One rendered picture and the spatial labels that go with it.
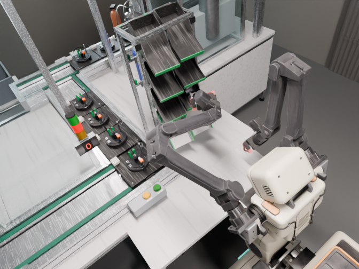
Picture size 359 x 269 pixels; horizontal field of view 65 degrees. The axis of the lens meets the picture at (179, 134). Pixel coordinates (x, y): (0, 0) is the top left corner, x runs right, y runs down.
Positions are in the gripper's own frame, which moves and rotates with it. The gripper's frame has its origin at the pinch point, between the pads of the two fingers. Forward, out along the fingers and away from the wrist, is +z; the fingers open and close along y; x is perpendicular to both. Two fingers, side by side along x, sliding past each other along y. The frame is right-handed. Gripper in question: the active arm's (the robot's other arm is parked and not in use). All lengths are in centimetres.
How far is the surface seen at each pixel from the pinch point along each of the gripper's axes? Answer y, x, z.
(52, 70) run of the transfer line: 77, -25, 140
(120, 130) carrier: 44, 15, 38
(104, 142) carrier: 55, 19, 37
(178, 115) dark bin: 12.6, 6.7, 4.2
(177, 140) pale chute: 15.6, 23.6, 10.5
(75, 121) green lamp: 63, -10, 0
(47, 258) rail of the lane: 98, 45, -15
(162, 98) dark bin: 20.1, -7.5, -2.8
